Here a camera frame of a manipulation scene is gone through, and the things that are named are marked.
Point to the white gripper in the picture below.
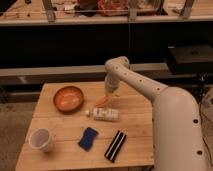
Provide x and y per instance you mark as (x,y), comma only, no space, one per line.
(111,84)

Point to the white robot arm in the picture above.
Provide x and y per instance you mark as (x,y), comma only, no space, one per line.
(177,132)

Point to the orange ceramic bowl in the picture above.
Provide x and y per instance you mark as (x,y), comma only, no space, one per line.
(68,99)

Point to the white plastic bottle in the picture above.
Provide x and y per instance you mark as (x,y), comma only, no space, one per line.
(103,114)

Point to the wooden folding table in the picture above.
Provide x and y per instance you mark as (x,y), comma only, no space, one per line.
(135,121)

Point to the blue sponge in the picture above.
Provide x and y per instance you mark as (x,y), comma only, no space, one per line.
(87,139)

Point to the black white striped brush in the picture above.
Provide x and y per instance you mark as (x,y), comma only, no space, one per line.
(115,146)

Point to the white paper cup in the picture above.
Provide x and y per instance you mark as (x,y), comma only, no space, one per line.
(41,139)

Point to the black box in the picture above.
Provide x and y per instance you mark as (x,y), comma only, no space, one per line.
(190,59)

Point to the long workbench shelf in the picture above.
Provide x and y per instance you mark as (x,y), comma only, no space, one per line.
(18,13)

